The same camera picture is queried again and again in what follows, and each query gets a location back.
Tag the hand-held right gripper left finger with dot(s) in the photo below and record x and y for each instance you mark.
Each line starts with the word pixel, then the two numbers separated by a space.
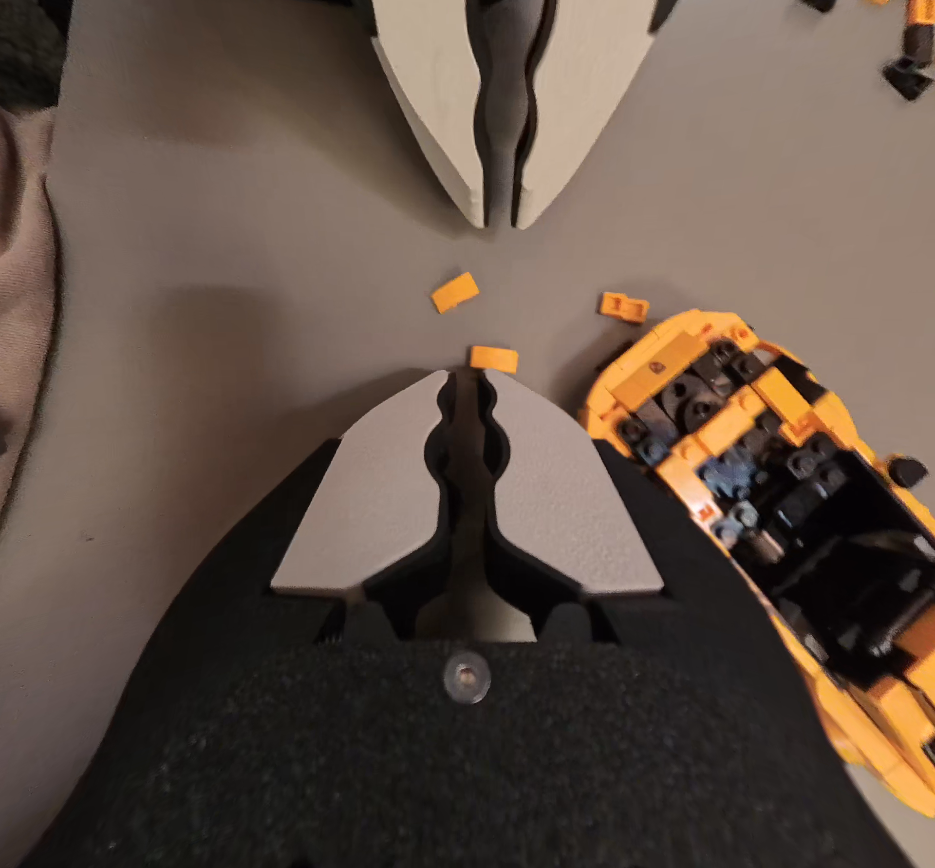
pixel 365 503

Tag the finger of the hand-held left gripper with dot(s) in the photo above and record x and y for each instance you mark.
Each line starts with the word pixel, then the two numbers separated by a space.
pixel 416 28
pixel 599 28

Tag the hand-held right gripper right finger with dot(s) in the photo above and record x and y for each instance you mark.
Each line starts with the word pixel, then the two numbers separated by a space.
pixel 570 503

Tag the orange lego car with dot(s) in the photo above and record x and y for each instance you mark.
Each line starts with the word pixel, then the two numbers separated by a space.
pixel 657 371

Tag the orange curved lego slope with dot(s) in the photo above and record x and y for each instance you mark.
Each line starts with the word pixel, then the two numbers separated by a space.
pixel 494 358
pixel 454 291

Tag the person's black fleece jacket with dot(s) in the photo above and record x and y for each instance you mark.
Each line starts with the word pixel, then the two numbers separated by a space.
pixel 33 20

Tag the person's beige shirt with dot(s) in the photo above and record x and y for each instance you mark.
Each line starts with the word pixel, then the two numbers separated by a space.
pixel 25 298

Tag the orange lego bracket piece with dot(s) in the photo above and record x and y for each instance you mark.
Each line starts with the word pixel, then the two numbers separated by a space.
pixel 624 305

